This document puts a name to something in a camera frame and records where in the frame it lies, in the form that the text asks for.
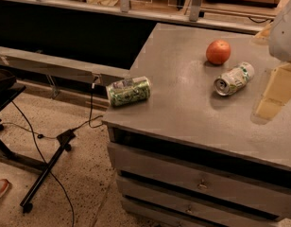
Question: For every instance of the cluttered back shelf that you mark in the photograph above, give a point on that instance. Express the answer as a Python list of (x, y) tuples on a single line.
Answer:
[(241, 15)]

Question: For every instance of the white shoe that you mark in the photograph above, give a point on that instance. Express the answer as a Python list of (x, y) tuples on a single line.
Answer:
[(4, 186)]

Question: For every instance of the orange fruit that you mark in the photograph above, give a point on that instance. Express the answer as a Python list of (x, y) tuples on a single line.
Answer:
[(218, 52)]

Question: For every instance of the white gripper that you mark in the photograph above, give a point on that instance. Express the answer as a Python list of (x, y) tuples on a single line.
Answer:
[(284, 32)]

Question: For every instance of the white green soda can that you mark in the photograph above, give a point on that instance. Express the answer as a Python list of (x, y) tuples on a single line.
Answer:
[(228, 83)]

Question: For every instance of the grey metal rail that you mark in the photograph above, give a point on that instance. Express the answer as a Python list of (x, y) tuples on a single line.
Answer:
[(60, 67)]

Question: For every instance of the grey drawer cabinet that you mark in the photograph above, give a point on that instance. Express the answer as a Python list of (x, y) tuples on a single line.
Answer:
[(189, 157)]

